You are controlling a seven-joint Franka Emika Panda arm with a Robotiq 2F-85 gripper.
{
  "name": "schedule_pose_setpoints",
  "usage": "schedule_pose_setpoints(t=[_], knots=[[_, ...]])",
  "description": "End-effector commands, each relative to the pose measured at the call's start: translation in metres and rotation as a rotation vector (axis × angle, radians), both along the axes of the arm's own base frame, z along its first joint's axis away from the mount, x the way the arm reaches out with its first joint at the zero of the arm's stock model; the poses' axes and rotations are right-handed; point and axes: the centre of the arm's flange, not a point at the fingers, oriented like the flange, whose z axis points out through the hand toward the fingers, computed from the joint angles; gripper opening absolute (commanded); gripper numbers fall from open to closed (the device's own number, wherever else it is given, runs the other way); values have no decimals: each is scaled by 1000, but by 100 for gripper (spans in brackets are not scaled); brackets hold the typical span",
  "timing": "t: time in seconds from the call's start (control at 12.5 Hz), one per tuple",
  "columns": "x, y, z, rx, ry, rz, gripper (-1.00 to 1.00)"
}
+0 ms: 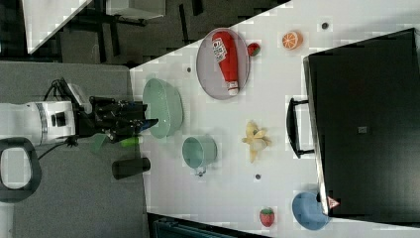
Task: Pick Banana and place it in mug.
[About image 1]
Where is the blue bowl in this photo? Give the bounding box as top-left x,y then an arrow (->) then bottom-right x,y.
292,192 -> 330,231

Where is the green slotted spatula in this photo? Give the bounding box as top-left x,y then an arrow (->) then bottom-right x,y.
89,133 -> 141,155

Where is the red ketchup bottle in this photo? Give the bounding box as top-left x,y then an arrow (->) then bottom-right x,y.
212,31 -> 239,96

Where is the black toaster oven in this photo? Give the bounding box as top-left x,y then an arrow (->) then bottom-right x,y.
302,28 -> 420,227

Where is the small red toy fruit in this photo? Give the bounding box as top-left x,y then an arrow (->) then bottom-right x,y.
247,43 -> 261,57

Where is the grey round plate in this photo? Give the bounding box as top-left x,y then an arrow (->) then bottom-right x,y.
196,28 -> 250,100

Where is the blue metal frame rail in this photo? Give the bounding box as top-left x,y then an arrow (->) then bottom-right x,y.
153,219 -> 264,238

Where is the green mug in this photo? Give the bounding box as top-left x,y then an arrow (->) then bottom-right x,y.
182,135 -> 218,177

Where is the black cylinder cup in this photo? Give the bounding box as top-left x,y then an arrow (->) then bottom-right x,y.
112,158 -> 151,179

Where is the peeled toy banana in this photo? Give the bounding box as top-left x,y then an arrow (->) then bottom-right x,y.
242,121 -> 271,163

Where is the orange half toy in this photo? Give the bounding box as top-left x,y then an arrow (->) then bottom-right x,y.
281,31 -> 303,50

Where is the green oval colander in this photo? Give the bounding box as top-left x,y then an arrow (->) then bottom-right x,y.
143,78 -> 183,139

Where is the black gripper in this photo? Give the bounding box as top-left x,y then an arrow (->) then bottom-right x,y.
76,96 -> 158,143

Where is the red toy strawberry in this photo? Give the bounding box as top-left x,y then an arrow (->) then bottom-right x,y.
260,208 -> 275,227

